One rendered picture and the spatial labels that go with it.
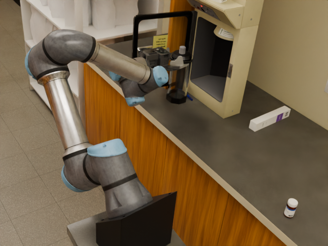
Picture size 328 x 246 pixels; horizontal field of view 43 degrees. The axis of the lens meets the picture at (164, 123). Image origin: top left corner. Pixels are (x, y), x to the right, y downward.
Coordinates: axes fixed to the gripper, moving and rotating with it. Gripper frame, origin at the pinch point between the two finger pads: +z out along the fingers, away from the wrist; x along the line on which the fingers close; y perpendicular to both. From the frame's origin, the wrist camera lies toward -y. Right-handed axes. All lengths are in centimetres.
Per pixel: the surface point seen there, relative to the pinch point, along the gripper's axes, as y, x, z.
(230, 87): -11.8, -14.0, 20.7
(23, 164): -124, 111, -45
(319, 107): -22, -37, 63
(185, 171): -47, -21, -6
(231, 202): -41, -52, -6
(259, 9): 25.2, -14.0, 29.1
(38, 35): -61, 187, 1
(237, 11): 25.6, -14.0, 16.2
